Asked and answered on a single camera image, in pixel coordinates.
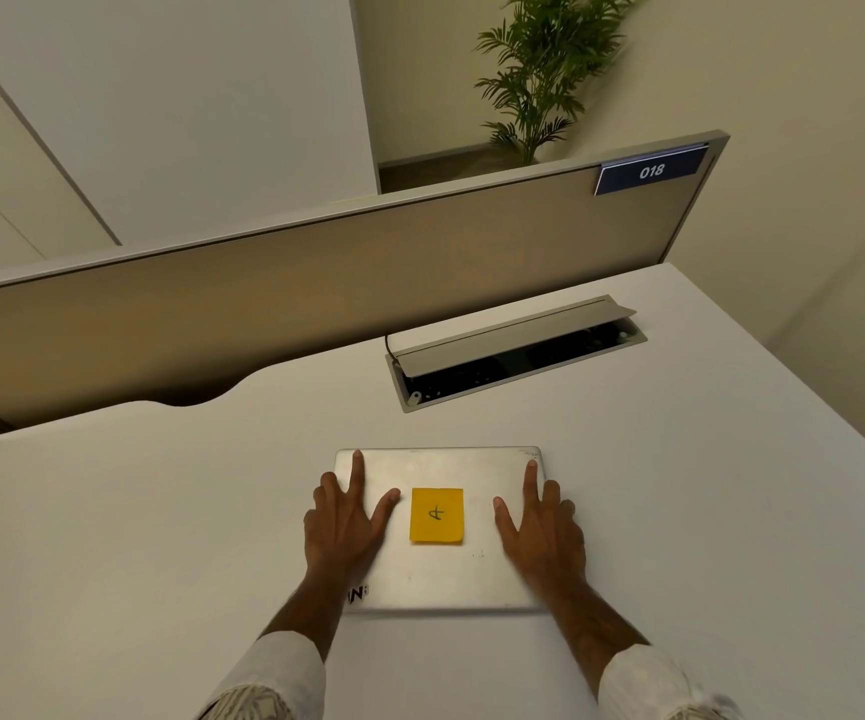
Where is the person's left hand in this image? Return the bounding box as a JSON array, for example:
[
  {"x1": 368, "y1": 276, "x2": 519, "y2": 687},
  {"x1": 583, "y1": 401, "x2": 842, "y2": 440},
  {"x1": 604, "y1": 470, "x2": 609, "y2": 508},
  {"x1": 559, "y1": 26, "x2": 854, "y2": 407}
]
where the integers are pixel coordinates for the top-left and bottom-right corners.
[{"x1": 303, "y1": 450, "x2": 402, "y2": 587}]

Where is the person's right hand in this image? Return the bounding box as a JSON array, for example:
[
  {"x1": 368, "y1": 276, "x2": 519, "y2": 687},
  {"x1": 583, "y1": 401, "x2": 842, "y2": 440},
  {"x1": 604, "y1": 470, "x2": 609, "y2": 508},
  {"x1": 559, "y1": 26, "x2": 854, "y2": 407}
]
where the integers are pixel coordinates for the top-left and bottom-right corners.
[{"x1": 492, "y1": 458, "x2": 591, "y2": 598}]

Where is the silver laptop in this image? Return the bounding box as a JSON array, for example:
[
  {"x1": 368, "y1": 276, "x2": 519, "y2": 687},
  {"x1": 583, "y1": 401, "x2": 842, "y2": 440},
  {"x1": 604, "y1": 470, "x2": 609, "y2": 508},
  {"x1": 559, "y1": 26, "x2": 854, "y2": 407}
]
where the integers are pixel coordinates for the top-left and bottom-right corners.
[{"x1": 333, "y1": 445, "x2": 555, "y2": 616}]

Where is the person's right forearm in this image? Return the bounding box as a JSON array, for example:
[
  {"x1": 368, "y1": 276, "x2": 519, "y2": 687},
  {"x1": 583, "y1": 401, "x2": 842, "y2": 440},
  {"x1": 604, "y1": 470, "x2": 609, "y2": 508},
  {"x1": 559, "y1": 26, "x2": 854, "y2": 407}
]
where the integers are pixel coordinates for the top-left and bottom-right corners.
[{"x1": 545, "y1": 580, "x2": 742, "y2": 720}]

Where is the person's left forearm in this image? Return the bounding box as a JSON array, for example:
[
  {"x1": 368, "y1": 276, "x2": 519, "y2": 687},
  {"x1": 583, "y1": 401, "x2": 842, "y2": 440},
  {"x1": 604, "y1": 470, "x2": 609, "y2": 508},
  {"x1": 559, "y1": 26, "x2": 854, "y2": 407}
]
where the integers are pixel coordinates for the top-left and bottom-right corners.
[{"x1": 198, "y1": 571, "x2": 348, "y2": 720}]

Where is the yellow sticky note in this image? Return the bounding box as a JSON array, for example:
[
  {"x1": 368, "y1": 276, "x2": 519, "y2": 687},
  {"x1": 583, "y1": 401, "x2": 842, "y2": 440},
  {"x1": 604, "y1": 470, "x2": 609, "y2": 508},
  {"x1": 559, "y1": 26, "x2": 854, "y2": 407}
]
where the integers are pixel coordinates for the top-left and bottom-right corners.
[{"x1": 410, "y1": 487, "x2": 466, "y2": 547}]

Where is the beige desk divider panel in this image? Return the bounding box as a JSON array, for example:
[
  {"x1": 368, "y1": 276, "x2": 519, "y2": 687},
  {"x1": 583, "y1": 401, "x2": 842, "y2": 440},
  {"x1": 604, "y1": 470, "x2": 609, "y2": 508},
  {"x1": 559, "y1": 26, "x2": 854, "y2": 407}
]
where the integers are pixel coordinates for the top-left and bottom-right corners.
[{"x1": 0, "y1": 129, "x2": 731, "y2": 437}]

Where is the blue desk sign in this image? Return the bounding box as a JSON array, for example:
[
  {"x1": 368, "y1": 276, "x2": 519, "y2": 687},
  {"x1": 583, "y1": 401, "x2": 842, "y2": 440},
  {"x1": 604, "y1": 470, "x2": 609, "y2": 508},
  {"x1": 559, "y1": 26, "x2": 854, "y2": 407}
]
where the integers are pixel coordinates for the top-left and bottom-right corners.
[{"x1": 593, "y1": 144, "x2": 710, "y2": 197}]

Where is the green potted plant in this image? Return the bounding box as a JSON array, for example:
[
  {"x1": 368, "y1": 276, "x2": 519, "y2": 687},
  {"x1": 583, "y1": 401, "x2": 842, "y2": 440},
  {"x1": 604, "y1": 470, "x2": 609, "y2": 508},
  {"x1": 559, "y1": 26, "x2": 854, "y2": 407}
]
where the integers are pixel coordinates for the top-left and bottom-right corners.
[{"x1": 474, "y1": 0, "x2": 648, "y2": 168}]

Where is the white cabinet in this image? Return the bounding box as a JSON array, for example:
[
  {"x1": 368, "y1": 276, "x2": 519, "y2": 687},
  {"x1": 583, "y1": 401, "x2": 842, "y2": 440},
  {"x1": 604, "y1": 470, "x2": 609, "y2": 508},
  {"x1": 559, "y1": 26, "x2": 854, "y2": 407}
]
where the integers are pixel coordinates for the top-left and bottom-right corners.
[{"x1": 0, "y1": 0, "x2": 382, "y2": 280}]

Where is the grey desk cable box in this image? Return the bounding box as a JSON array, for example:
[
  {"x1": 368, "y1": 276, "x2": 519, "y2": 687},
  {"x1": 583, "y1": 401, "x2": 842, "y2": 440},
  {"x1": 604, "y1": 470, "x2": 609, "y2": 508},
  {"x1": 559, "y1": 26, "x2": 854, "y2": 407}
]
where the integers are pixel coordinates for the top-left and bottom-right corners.
[{"x1": 386, "y1": 294, "x2": 648, "y2": 414}]

